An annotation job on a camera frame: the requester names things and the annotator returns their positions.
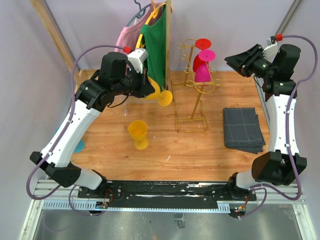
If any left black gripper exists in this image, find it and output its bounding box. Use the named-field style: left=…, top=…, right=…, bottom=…
left=113, top=66, right=156, bottom=99

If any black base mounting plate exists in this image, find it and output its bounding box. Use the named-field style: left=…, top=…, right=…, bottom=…
left=77, top=180, right=257, bottom=210

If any yellow wine glass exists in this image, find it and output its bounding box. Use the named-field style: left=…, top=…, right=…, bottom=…
left=145, top=76, right=173, bottom=107
left=127, top=120, right=149, bottom=150

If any yellow clothes hanger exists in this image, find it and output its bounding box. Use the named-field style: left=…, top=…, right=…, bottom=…
left=133, top=2, right=167, bottom=65

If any green vest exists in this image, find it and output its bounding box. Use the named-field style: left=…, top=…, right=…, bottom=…
left=141, top=5, right=167, bottom=88

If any grey clothes hanger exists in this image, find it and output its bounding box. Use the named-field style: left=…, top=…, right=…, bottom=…
left=125, top=0, right=152, bottom=28

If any pink shirt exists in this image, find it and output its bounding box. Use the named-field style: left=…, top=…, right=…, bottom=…
left=115, top=11, right=152, bottom=50

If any gold wire wine glass rack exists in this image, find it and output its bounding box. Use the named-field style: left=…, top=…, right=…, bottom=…
left=171, top=38, right=222, bottom=134

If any magenta plastic wine glass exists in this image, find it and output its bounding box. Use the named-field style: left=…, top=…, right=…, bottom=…
left=194, top=49, right=216, bottom=83

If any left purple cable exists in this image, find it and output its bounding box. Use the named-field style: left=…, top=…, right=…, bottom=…
left=26, top=44, right=131, bottom=216

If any wooden clothes rack frame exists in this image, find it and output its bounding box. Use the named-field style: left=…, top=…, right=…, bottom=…
left=30, top=0, right=172, bottom=92

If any teal plastic wine glass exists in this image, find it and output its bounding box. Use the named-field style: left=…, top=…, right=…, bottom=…
left=55, top=138, right=85, bottom=154

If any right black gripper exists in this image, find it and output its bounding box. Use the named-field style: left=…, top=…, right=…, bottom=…
left=224, top=44, right=276, bottom=80

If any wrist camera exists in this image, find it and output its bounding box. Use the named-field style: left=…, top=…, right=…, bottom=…
left=262, top=36, right=278, bottom=60
left=127, top=48, right=149, bottom=74

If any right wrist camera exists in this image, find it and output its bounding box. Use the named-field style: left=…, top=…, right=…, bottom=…
left=262, top=36, right=278, bottom=60

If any grey checked cloth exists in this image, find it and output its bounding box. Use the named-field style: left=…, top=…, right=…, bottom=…
left=223, top=107, right=266, bottom=154

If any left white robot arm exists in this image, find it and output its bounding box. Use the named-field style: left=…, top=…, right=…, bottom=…
left=30, top=48, right=155, bottom=198

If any red plastic wine glass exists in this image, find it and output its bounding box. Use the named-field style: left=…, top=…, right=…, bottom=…
left=192, top=38, right=213, bottom=72

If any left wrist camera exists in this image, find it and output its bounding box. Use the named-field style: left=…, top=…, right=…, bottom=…
left=127, top=48, right=149, bottom=74

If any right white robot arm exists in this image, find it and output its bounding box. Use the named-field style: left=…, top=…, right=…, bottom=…
left=224, top=44, right=307, bottom=200

